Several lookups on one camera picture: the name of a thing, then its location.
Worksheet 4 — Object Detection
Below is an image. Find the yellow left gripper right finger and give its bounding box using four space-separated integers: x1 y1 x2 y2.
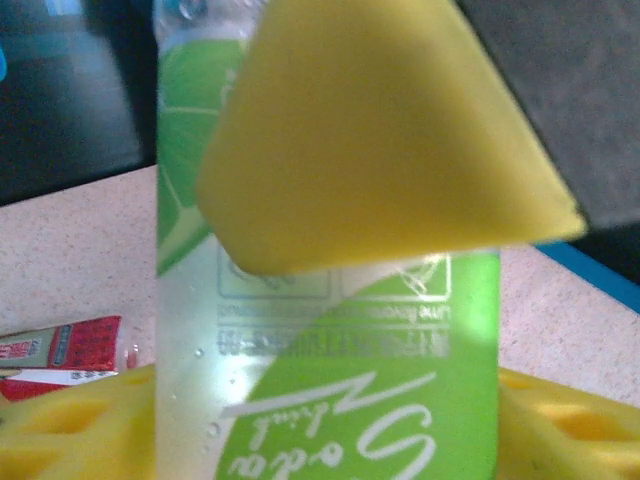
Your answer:
499 367 640 480

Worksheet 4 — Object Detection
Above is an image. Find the green label soda bottle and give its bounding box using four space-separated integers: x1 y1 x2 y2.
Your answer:
153 0 502 480

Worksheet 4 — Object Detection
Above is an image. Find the blue table edge strip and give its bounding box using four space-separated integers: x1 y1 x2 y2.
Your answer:
534 242 640 319

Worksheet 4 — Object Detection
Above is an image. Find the red gold label bottle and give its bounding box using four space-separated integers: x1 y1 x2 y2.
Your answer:
0 314 142 405

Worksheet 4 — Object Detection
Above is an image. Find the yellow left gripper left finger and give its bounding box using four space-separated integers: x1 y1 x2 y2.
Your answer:
0 364 159 480

